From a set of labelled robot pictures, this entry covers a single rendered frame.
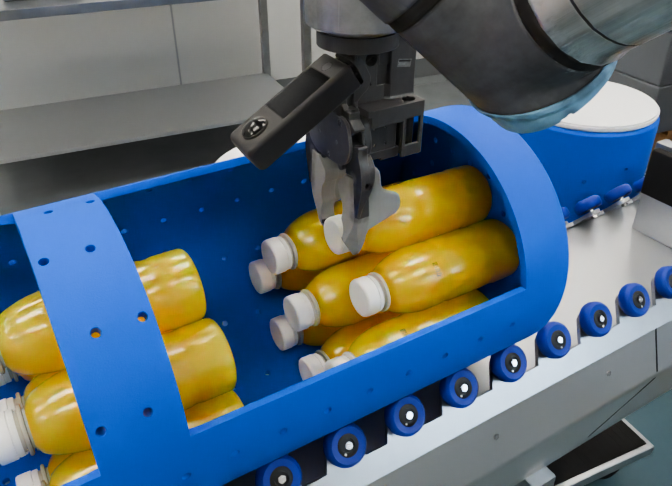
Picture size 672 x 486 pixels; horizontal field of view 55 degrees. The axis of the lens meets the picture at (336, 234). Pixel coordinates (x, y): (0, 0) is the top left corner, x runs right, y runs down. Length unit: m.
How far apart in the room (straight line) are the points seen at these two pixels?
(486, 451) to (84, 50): 3.35
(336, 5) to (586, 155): 0.82
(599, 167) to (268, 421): 0.91
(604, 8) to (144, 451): 0.40
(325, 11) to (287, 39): 3.58
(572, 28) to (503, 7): 0.04
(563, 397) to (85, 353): 0.61
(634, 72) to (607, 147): 2.44
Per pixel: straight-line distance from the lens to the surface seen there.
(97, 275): 0.49
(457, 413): 0.77
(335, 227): 0.63
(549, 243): 0.66
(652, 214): 1.14
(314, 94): 0.55
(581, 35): 0.38
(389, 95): 0.59
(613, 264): 1.07
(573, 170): 1.28
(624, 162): 1.31
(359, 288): 0.63
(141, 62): 3.91
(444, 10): 0.40
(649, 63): 3.64
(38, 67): 3.87
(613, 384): 0.96
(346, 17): 0.53
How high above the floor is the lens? 1.49
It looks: 32 degrees down
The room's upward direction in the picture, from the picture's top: straight up
